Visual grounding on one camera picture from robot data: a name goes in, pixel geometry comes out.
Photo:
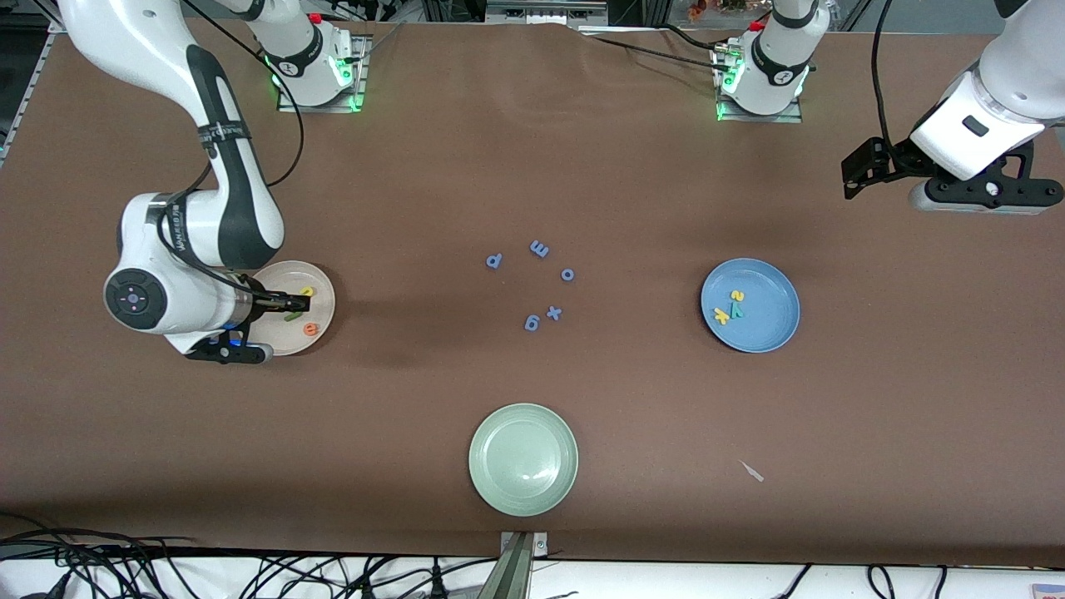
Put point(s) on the beige round plate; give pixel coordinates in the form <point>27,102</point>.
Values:
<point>320,279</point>

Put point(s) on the brown table cover sheet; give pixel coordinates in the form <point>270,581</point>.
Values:
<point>532,166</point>

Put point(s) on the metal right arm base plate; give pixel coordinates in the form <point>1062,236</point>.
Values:
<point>359,75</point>

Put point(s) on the blue foam letter g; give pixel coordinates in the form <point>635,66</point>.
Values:
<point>527,324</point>

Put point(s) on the grey metal frame bar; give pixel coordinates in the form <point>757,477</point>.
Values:
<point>541,12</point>

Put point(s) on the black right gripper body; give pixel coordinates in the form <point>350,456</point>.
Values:
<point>265,303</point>

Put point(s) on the pale green round plate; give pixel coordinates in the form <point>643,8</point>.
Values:
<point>524,462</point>

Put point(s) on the small white paper scrap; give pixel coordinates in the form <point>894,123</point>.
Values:
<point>753,472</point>

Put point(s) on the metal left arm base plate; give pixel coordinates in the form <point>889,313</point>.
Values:
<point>782,118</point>

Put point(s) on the blue foam letter m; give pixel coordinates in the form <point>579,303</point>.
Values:
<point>539,249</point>

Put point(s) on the blue round plate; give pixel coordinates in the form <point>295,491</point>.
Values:
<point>770,329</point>

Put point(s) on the grey metal camera bracket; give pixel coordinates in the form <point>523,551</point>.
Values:
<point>516,574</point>

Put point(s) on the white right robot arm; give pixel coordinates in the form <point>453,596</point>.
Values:
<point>108,42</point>

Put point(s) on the orange background object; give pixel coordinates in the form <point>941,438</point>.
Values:
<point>697,10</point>

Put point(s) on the yellow foam letter k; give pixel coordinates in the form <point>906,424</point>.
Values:
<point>720,315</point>

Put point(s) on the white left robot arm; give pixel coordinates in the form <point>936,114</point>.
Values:
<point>1015,75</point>

